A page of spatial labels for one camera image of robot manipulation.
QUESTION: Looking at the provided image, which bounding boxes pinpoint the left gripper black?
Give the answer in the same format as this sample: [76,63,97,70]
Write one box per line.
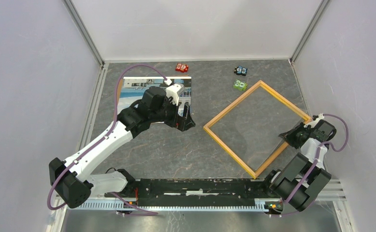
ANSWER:
[150,95,195,131]

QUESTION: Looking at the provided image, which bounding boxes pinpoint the building photo print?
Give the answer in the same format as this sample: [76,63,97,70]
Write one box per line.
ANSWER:
[117,75,192,116]

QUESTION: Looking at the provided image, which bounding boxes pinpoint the wooden picture frame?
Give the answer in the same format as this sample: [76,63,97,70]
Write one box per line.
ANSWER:
[203,80,313,179]

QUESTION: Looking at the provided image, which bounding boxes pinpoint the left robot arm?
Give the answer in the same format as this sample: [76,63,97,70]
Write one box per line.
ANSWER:
[48,83,195,208]

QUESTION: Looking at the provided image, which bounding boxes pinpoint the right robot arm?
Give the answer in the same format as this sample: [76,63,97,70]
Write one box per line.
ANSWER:
[262,118,337,212]

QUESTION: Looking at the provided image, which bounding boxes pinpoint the red toy block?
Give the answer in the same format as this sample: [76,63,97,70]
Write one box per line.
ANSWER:
[175,63,189,73]

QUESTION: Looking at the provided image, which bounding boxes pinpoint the green toy block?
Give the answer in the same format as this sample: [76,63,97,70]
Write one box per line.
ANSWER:
[233,79,247,91]

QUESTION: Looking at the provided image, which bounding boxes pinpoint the brown cardboard backing board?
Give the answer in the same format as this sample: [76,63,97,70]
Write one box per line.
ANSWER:
[115,79,124,111]

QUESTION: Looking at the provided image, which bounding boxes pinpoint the black blue toy block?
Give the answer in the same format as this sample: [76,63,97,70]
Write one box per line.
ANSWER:
[233,66,248,76]

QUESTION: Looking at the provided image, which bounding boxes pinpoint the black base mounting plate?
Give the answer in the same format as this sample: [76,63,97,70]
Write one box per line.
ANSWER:
[117,178,280,207]

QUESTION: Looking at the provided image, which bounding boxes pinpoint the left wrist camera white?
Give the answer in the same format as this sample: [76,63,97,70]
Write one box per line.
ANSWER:
[164,79,185,106]

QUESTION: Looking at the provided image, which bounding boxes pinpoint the aluminium rail base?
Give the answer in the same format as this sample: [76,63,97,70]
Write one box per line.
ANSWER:
[55,178,347,213]

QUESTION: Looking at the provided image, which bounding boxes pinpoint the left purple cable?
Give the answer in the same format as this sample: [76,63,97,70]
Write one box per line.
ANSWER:
[47,63,173,217]

